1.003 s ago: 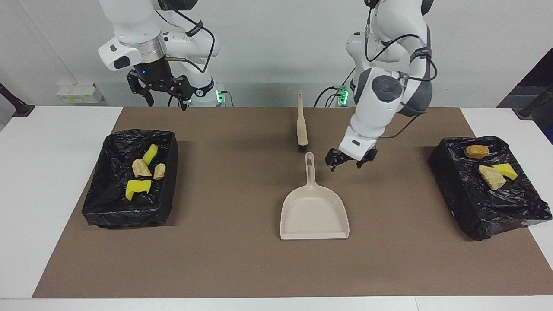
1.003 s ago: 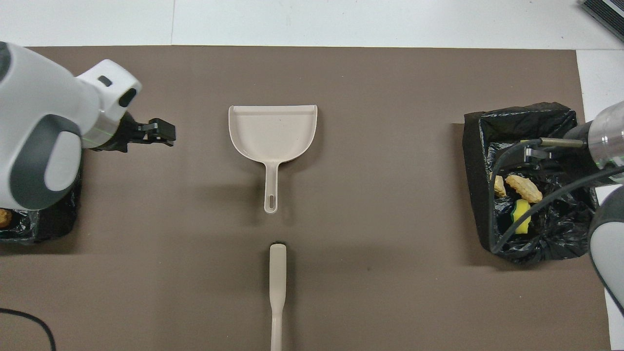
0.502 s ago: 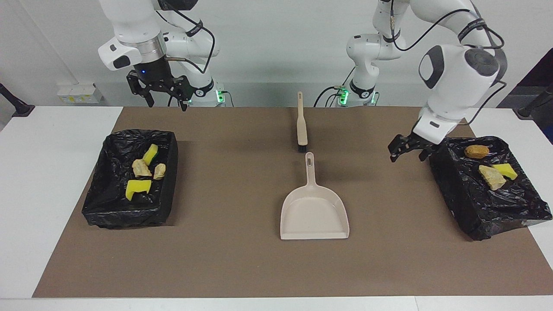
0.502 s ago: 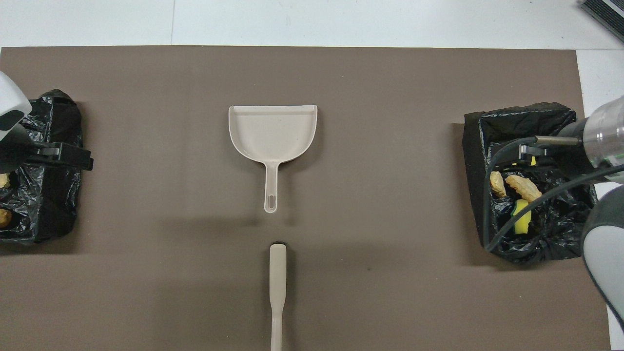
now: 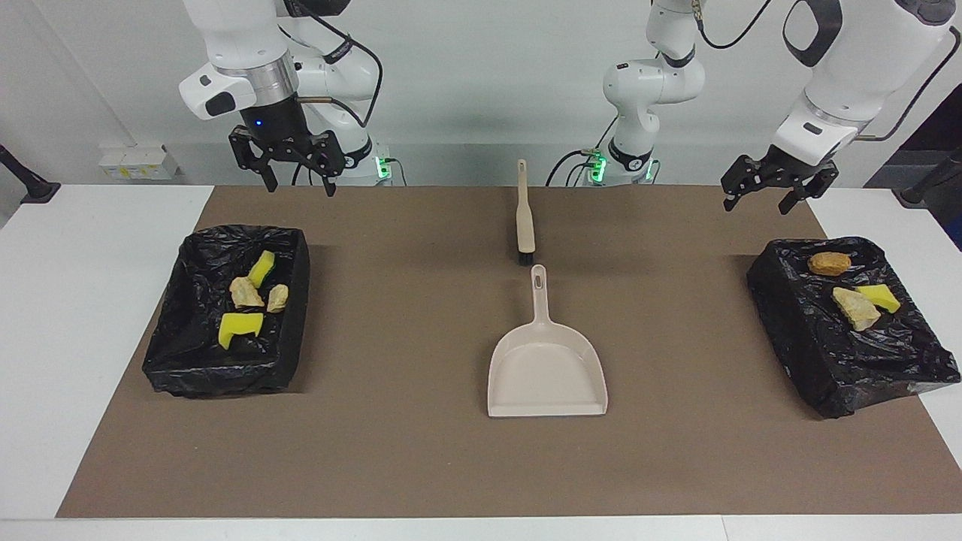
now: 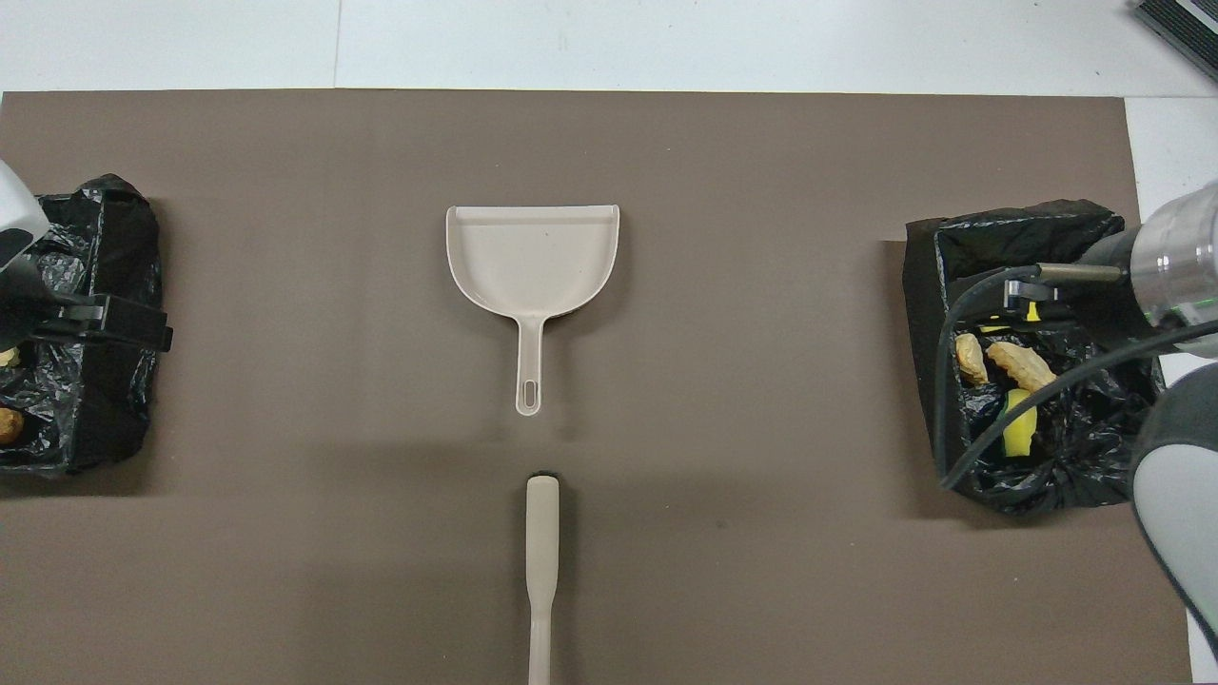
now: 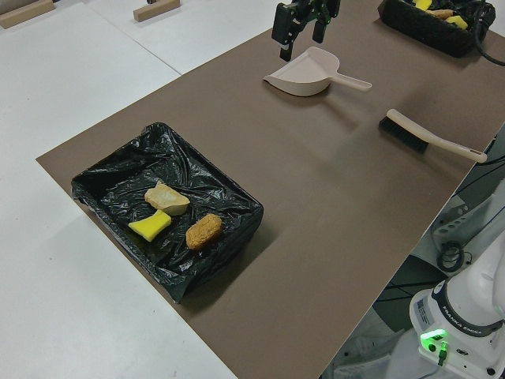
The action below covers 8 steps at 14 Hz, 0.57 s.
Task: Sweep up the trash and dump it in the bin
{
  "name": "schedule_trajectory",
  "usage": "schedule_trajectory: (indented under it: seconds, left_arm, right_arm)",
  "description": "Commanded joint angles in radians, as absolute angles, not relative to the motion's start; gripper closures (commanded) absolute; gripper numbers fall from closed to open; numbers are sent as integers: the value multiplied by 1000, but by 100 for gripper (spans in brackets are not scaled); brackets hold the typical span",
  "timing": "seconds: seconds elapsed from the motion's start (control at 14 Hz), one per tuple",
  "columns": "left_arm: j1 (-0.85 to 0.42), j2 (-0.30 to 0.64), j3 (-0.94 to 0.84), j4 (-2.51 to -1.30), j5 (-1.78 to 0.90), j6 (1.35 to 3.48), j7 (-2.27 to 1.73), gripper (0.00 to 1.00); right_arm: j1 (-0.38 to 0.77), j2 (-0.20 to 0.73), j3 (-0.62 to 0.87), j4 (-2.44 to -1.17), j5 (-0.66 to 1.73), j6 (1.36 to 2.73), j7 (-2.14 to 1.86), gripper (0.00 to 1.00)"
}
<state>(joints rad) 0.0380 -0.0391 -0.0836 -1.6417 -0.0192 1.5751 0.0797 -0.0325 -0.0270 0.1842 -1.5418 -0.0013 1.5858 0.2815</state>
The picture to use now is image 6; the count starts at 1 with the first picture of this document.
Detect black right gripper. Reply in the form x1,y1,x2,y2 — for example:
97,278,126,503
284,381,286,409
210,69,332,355
999,226,1157,332

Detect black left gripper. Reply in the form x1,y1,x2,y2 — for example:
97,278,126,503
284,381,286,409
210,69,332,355
0,249,174,353

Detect notched yellow sponge piece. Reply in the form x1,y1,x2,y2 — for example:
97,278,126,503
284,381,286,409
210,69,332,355
978,303,1041,334

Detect striped croissant-like bread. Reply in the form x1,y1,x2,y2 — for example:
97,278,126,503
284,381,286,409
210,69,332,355
986,341,1060,394

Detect pale ridged bread piece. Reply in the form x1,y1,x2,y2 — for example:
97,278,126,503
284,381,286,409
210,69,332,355
955,333,991,386

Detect yellow sponge with green backing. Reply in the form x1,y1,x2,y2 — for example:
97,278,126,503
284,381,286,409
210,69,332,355
1001,387,1039,459

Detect beige plastic dustpan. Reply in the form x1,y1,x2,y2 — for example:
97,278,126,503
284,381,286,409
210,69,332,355
445,205,621,418

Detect beige hand brush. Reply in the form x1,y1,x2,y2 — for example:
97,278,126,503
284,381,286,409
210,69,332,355
525,473,561,685

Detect bin with black plastic bag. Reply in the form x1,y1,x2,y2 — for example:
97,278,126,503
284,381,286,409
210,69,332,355
0,174,165,479
902,198,1184,519

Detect dark grey striped object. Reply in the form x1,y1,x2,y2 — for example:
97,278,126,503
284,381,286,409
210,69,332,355
1130,0,1218,85

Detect brown table mat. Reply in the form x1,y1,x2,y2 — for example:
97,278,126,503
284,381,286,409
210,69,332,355
0,90,1195,685

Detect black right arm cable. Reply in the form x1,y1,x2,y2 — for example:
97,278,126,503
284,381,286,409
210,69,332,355
935,263,1218,492

